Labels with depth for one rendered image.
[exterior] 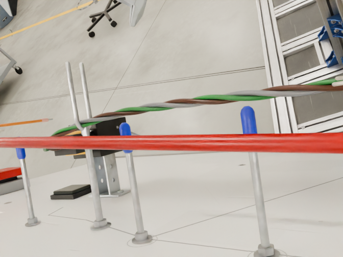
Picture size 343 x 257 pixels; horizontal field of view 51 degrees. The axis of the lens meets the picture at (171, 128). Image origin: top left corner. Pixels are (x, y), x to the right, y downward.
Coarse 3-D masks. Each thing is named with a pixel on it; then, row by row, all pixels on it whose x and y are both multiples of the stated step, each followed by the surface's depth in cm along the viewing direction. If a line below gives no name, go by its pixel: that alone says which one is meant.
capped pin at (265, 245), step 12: (252, 108) 20; (252, 120) 20; (252, 132) 20; (252, 156) 20; (252, 168) 20; (252, 180) 20; (264, 216) 20; (264, 228) 20; (264, 240) 20; (264, 252) 20; (276, 252) 20
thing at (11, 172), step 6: (6, 168) 59; (12, 168) 58; (18, 168) 57; (0, 174) 55; (6, 174) 56; (12, 174) 56; (18, 174) 57; (0, 180) 55; (6, 180) 56; (12, 180) 57
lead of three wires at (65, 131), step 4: (80, 120) 30; (72, 124) 30; (84, 124) 30; (64, 128) 30; (68, 128) 30; (72, 128) 30; (76, 128) 30; (56, 132) 31; (60, 132) 31; (64, 132) 31; (68, 132) 31; (52, 136) 31; (56, 136) 31; (60, 136) 31; (44, 148) 33
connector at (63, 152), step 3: (90, 132) 39; (93, 132) 40; (66, 135) 39; (69, 135) 37; (72, 135) 37; (75, 135) 37; (78, 135) 38; (81, 135) 38; (90, 135) 39; (93, 135) 40; (60, 150) 38; (63, 150) 38; (66, 150) 38; (69, 150) 37; (72, 150) 37; (75, 150) 37; (78, 150) 37; (81, 150) 38; (84, 150) 38; (57, 153) 38; (60, 153) 38; (63, 153) 38; (66, 153) 38; (69, 153) 38; (72, 153) 37; (75, 153) 37
